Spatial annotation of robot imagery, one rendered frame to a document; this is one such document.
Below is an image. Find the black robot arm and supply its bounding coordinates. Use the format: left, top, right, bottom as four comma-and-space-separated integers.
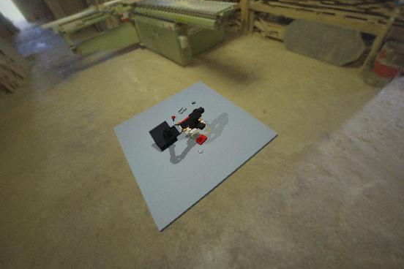
163, 107, 204, 138

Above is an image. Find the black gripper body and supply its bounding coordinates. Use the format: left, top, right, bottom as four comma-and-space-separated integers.
192, 119, 206, 130

